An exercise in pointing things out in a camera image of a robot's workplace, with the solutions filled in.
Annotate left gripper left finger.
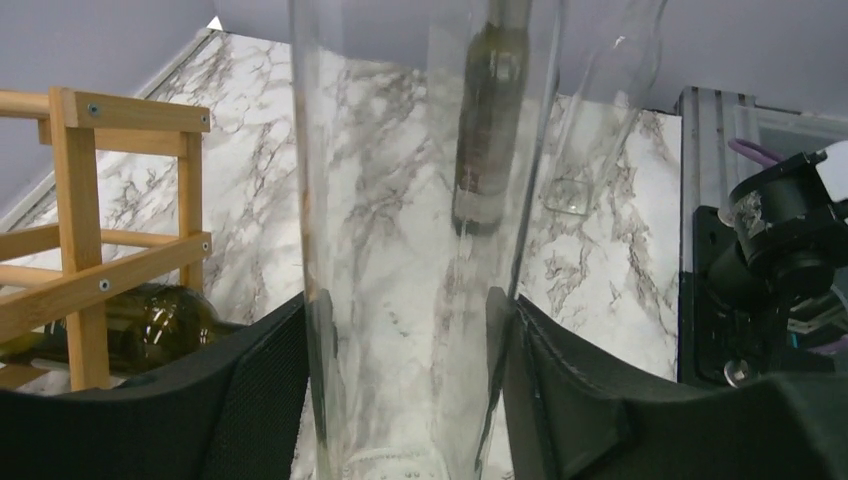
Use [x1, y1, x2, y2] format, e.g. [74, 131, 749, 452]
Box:
[1, 295, 309, 479]

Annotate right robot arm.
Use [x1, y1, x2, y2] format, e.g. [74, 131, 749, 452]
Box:
[677, 141, 847, 387]

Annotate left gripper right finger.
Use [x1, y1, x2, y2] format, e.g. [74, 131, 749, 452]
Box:
[486, 288, 847, 479]

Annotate wooden lattice wine rack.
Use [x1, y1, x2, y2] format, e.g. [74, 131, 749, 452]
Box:
[1, 87, 211, 391]

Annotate tall clear glass bottle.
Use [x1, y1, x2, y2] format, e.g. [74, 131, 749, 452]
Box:
[290, 1, 566, 479]

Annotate green wine bottle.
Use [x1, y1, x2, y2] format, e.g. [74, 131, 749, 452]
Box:
[451, 1, 532, 235]
[1, 283, 244, 375]

